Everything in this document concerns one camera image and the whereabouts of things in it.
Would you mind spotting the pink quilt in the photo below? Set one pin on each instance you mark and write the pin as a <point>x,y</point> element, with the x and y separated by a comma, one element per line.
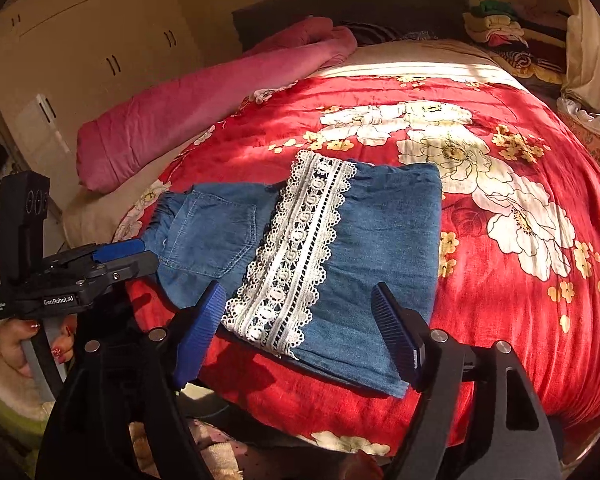
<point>190,110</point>

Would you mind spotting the pile of folded clothes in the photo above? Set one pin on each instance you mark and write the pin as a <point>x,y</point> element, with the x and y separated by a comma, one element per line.
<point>515,35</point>

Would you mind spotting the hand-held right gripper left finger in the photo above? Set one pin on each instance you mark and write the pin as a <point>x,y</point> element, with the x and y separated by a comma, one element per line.
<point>200,332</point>

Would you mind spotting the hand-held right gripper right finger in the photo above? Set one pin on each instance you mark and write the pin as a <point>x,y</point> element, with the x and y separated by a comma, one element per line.
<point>397,340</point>

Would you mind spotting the bed with beige sheet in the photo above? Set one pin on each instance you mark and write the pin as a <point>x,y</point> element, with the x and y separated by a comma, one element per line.
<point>95,210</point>

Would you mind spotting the person's left forearm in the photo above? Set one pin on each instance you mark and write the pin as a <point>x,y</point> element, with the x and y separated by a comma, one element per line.
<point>5,400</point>

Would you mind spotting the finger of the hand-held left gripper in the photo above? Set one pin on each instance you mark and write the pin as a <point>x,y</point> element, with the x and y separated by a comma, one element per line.
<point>117,250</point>
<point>132,266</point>

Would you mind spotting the person's left hand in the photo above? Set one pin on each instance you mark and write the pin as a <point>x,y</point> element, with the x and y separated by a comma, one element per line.
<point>12,342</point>

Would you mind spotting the red floral blanket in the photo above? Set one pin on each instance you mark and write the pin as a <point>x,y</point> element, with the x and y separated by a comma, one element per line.
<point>505,300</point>

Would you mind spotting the cream wardrobe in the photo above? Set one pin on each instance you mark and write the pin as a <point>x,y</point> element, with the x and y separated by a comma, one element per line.
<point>90,45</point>

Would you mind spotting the cream curtain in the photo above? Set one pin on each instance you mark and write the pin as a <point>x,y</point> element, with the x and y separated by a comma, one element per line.
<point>587,50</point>

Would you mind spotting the grey bed headboard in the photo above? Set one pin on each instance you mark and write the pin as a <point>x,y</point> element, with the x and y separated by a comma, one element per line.
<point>370,5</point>

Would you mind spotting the dark striped pillow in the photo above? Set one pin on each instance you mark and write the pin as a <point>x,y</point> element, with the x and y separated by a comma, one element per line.
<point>372,32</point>

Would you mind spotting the blue denim pants lace trim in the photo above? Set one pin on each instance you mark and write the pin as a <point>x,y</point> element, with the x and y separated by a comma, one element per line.
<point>360,240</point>

